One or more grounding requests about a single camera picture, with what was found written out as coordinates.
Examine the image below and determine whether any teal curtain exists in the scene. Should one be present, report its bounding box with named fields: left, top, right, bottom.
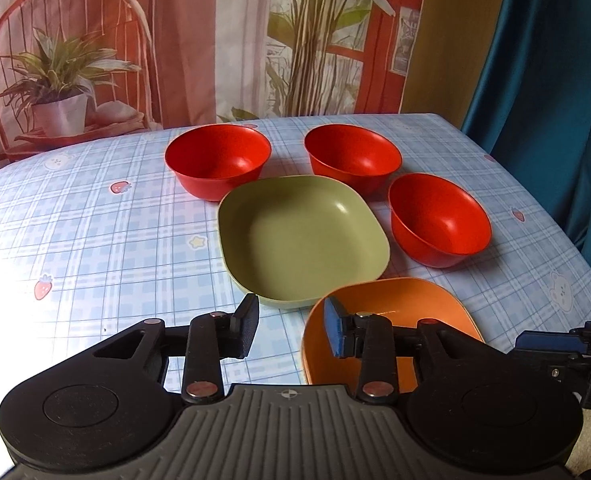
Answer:
left=463, top=0, right=591, bottom=266

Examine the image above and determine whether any blue plaid tablecloth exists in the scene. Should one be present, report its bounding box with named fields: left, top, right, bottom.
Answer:
left=0, top=112, right=591, bottom=421

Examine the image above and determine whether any orange square plate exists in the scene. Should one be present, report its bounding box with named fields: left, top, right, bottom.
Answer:
left=301, top=278, right=483, bottom=392

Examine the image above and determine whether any red bowl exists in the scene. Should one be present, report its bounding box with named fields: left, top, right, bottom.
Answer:
left=388, top=172, right=492, bottom=269
left=164, top=124, right=272, bottom=202
left=304, top=124, right=403, bottom=196

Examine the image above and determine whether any printed room scene backdrop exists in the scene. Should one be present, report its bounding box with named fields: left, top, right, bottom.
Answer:
left=0, top=0, right=423, bottom=166

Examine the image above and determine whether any green square plate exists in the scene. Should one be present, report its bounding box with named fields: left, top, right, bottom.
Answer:
left=218, top=174, right=391, bottom=309

